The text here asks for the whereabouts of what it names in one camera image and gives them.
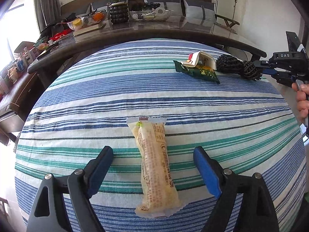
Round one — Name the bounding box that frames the beige book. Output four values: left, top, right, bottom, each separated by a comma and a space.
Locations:
73, 24, 107, 36

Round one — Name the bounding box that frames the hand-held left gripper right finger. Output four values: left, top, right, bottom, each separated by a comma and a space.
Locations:
194, 146, 279, 232

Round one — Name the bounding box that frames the dark dining table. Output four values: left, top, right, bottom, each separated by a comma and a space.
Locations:
28, 14, 267, 74

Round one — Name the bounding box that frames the row of small boxes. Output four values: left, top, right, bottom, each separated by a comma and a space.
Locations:
0, 41, 39, 95

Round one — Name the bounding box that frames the brown side cabinet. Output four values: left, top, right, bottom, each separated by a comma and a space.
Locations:
0, 71, 41, 131

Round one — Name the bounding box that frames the black bubble vase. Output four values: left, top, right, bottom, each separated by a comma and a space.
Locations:
110, 3, 129, 24

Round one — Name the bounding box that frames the blue green striped blanket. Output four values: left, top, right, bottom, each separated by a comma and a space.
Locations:
14, 38, 307, 232

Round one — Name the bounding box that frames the brown sofa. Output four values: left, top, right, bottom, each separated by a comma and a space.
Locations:
60, 0, 213, 20

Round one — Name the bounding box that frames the grey curtain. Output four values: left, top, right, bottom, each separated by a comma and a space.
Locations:
34, 0, 61, 29

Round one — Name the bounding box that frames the dark green snack wrapper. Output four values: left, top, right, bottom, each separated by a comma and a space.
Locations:
174, 60, 220, 84

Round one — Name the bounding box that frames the yellow bread wrapper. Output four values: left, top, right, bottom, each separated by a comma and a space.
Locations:
127, 116, 181, 218

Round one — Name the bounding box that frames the black mesh net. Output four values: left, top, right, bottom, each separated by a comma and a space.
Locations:
216, 55, 262, 80

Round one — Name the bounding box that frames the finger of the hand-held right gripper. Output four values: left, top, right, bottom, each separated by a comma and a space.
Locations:
259, 69, 294, 87
253, 60, 272, 68

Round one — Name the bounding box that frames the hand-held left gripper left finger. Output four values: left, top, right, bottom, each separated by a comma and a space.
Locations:
26, 146, 114, 232

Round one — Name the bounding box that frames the glass tray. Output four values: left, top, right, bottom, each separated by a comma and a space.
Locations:
129, 9, 173, 22

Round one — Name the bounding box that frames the person's right hand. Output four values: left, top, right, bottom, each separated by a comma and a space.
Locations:
292, 78, 309, 126

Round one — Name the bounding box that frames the red box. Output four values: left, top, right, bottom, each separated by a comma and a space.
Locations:
49, 28, 71, 40

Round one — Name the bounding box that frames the wooden chair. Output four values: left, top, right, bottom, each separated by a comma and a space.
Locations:
214, 14, 240, 33

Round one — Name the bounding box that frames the glass fruit bowl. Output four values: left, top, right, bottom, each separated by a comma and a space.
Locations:
67, 10, 108, 31

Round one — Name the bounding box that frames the beige crumpled wrapper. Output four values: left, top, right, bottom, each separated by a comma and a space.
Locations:
182, 51, 217, 72

